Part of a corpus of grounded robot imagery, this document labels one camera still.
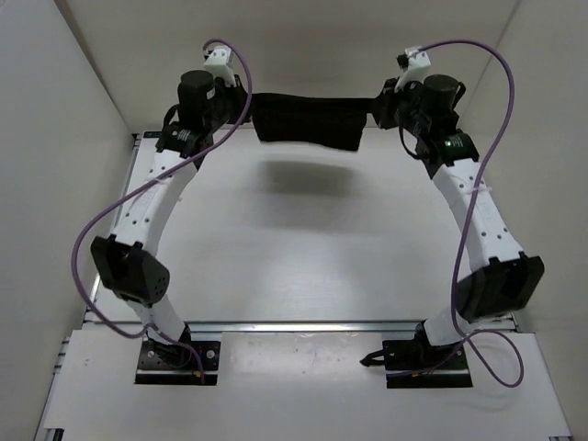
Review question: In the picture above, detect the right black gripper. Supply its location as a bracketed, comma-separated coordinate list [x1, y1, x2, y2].
[369, 78, 430, 140]

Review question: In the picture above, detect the black skirt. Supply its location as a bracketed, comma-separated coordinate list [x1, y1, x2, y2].
[251, 93, 373, 153]

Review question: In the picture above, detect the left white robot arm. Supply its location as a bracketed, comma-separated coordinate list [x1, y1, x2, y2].
[91, 70, 248, 366]

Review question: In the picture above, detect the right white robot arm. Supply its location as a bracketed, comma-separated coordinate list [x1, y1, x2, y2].
[372, 74, 545, 368]

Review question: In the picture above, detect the left blue corner label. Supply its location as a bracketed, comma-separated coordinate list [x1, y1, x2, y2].
[142, 130, 162, 139]

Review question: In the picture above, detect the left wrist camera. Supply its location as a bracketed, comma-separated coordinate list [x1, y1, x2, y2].
[203, 45, 236, 87]

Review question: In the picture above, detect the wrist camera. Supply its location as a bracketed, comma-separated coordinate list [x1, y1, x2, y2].
[203, 45, 236, 87]
[395, 47, 431, 93]

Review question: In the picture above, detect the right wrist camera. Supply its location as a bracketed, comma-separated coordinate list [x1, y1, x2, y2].
[395, 47, 431, 93]

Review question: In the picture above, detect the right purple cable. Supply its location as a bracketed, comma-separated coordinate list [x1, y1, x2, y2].
[385, 40, 526, 387]

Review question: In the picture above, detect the purple cable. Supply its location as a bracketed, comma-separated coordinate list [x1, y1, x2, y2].
[72, 40, 254, 371]
[385, 40, 526, 387]

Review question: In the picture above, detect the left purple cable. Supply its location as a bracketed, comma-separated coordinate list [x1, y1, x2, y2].
[72, 40, 254, 371]

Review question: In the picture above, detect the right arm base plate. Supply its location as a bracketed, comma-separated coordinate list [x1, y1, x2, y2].
[359, 335, 473, 390]

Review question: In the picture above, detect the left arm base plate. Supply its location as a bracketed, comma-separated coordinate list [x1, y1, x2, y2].
[134, 339, 221, 386]

